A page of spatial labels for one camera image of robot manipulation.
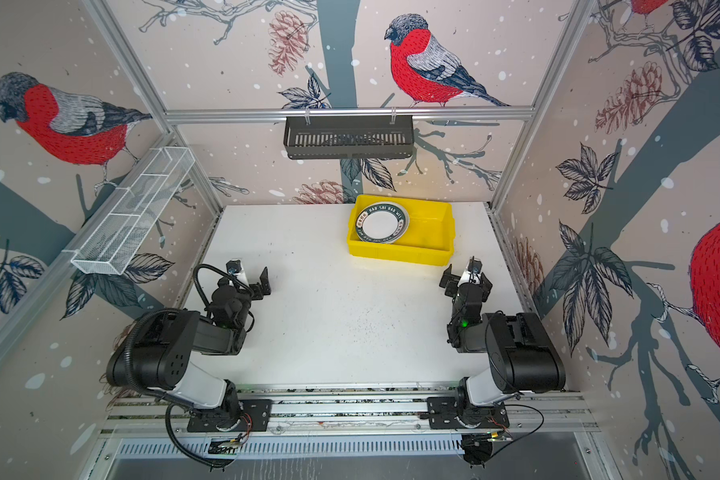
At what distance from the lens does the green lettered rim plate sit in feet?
3.37

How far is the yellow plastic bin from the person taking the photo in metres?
1.02

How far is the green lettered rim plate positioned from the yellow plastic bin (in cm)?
1
